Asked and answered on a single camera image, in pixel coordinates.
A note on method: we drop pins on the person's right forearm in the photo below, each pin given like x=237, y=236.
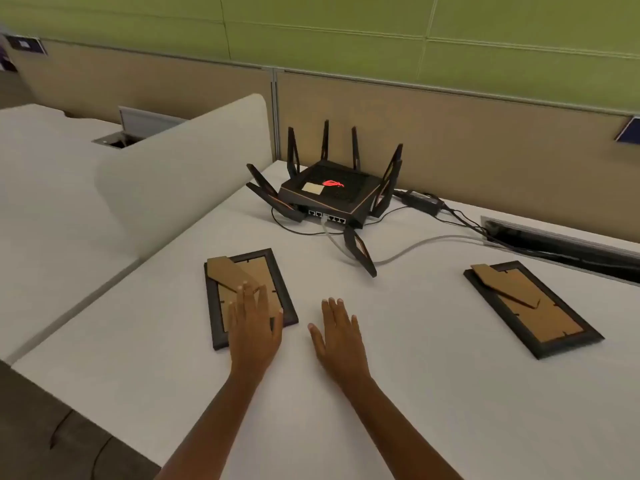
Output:
x=395, y=434

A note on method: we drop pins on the person's left little finger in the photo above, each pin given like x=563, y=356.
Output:
x=231, y=317

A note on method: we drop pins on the aluminium partition post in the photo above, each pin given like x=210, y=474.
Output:
x=274, y=114

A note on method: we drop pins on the black power adapter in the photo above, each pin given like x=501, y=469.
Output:
x=422, y=199

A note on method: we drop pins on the person's left thumb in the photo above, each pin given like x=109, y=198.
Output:
x=278, y=330

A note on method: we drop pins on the black router with antennas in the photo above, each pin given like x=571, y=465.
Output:
x=340, y=194

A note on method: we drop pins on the black picture frame cardboard back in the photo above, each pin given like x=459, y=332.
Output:
x=535, y=309
x=235, y=274

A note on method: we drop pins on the person's right middle finger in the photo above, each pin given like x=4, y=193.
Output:
x=338, y=315

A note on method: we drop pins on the person's right hand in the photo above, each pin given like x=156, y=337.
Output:
x=342, y=349

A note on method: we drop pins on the beige sticker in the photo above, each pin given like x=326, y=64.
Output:
x=313, y=188

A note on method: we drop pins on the white desk divider panel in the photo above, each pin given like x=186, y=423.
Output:
x=185, y=169

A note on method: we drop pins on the person's right little finger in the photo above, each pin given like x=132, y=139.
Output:
x=355, y=328

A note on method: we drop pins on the person's left middle finger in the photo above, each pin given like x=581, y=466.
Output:
x=251, y=300

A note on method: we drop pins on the person's left forearm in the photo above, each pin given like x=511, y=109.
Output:
x=212, y=429

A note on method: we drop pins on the person's right thumb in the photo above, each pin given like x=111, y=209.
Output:
x=316, y=338

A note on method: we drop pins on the person's left hand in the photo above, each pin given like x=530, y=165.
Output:
x=252, y=339

